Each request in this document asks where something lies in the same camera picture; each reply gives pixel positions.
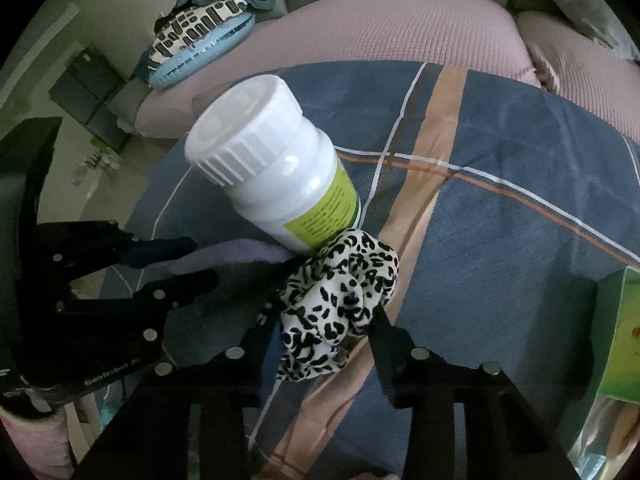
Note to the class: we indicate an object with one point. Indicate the dark cabinet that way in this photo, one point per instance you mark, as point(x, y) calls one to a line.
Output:
point(90, 95)

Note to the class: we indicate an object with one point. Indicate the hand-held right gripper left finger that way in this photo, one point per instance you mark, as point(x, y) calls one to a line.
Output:
point(260, 355)

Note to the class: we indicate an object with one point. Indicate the blue cushion black white print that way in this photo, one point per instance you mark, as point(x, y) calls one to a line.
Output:
point(200, 40)

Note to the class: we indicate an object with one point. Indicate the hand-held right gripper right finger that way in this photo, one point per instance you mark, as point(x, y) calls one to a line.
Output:
point(387, 355)

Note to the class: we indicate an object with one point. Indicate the pink cloth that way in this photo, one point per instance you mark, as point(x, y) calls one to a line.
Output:
point(35, 450)

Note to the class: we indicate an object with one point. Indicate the leopard print scrunchie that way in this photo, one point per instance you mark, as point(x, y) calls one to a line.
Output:
point(340, 300)

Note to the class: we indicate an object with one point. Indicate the lavender cloth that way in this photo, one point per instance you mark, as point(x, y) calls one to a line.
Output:
point(235, 255)

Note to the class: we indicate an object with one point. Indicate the blue plaid blanket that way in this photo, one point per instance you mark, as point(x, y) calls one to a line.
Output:
point(500, 240)

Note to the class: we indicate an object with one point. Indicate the large pink quilted pillow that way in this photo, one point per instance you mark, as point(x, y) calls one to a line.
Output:
point(375, 30)

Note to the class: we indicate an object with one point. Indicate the green-edged white box tray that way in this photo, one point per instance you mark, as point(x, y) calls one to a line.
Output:
point(615, 320)

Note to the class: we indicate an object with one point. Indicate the pink ribbed pillow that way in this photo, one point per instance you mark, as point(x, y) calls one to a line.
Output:
point(585, 70)

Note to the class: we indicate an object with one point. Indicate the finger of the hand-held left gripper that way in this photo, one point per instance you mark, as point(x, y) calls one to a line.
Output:
point(160, 250)
point(185, 285)

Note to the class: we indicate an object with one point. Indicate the white bottle green label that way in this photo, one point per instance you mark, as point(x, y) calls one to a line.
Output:
point(280, 170)

